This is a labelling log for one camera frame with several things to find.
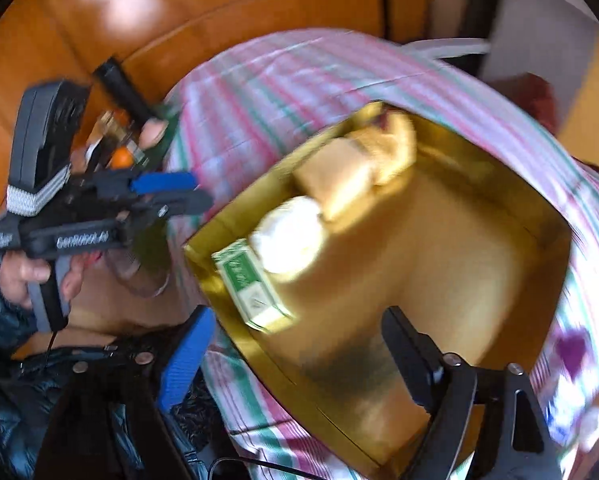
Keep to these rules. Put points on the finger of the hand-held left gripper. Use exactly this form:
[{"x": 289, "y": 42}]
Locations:
[
  {"x": 179, "y": 203},
  {"x": 164, "y": 182}
]

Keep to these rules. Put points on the gold cardboard box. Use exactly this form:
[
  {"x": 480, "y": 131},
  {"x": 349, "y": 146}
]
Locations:
[{"x": 454, "y": 270}]

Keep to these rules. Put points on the white plastic object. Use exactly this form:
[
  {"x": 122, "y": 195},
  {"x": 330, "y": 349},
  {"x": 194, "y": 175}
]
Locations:
[{"x": 449, "y": 47}]

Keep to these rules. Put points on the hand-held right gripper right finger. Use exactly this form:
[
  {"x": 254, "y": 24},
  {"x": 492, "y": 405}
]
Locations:
[{"x": 409, "y": 355}]

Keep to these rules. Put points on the white round bundle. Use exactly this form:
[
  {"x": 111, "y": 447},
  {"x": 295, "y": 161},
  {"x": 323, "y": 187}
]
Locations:
[{"x": 289, "y": 237}]

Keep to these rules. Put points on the yellow cloth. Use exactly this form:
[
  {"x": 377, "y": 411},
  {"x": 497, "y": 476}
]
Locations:
[
  {"x": 334, "y": 177},
  {"x": 392, "y": 145}
]

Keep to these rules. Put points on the person's dark jacket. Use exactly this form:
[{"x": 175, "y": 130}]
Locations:
[{"x": 19, "y": 410}]

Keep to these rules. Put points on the striped bed sheet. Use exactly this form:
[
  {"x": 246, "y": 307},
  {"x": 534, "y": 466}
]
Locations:
[{"x": 304, "y": 85}]

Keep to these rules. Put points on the green and white box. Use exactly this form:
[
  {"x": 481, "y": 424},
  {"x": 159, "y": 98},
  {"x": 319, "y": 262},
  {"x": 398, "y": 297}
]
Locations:
[{"x": 252, "y": 285}]

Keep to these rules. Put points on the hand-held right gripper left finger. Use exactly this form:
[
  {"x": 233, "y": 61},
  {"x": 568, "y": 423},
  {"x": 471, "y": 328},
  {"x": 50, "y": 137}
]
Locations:
[{"x": 184, "y": 360}]

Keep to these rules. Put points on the dark red cloth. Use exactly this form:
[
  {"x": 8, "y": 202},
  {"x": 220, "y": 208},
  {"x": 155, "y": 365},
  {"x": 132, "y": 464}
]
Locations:
[{"x": 537, "y": 100}]

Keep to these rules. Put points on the person's left hand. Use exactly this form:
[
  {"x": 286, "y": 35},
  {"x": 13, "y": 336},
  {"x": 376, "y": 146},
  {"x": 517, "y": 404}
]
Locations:
[{"x": 24, "y": 275}]

